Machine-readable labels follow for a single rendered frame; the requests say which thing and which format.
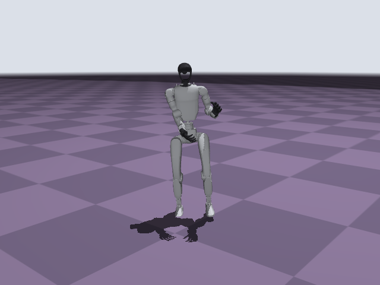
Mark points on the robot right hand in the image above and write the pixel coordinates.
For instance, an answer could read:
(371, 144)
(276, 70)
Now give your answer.
(186, 136)

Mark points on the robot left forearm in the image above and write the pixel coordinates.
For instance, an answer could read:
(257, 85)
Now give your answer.
(211, 114)

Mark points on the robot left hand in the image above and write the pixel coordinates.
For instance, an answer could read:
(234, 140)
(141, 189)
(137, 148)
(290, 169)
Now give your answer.
(216, 109)

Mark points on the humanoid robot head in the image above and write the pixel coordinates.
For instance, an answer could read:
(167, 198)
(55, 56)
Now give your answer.
(184, 68)

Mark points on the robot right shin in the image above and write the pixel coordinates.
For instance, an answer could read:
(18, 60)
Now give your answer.
(177, 188)

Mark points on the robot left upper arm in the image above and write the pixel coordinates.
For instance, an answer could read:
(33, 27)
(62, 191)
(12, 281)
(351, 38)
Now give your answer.
(205, 98)

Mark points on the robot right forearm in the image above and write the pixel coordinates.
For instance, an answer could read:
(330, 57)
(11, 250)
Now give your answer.
(179, 122)

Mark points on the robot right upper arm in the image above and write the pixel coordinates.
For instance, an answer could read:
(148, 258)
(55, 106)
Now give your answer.
(171, 101)

